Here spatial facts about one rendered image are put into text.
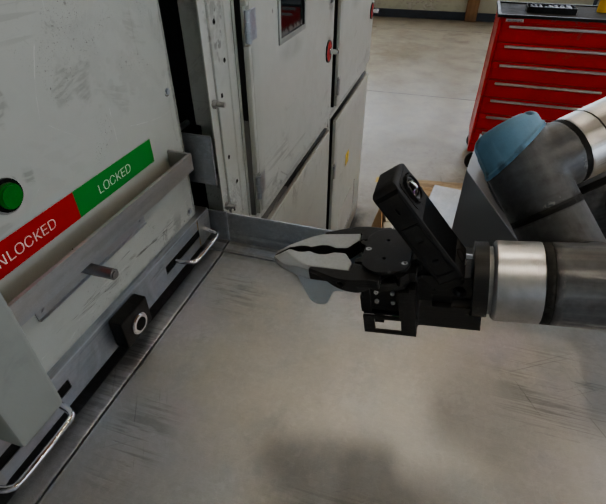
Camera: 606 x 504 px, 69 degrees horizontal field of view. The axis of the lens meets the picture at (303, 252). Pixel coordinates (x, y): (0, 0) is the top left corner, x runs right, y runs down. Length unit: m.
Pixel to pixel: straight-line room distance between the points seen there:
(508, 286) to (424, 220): 0.09
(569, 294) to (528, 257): 0.04
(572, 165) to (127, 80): 0.53
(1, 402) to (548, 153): 0.54
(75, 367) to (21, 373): 0.22
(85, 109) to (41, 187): 0.11
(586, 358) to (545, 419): 0.14
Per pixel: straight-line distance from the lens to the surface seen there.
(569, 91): 3.02
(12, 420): 0.44
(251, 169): 0.91
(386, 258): 0.42
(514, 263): 0.41
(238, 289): 0.76
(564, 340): 0.78
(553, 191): 0.52
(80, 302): 0.62
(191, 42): 0.76
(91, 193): 0.60
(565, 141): 0.54
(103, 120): 0.61
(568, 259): 0.42
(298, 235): 0.80
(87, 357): 0.65
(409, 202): 0.38
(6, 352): 0.40
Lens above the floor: 1.36
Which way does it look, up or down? 38 degrees down
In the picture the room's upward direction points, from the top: straight up
